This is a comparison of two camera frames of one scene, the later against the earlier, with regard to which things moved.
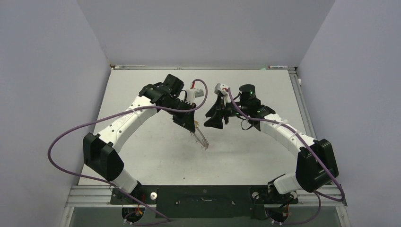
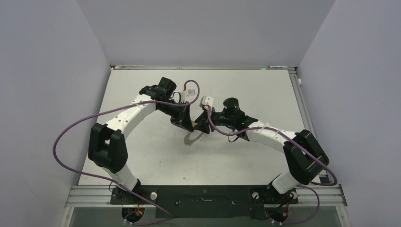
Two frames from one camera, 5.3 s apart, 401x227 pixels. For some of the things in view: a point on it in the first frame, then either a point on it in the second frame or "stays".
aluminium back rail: [200, 67] stays
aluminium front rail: [91, 195] stays
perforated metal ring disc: [201, 144] -> [188, 142]
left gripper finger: [185, 120] stays
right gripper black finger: [216, 113] -> [202, 123]
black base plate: [204, 201] stays
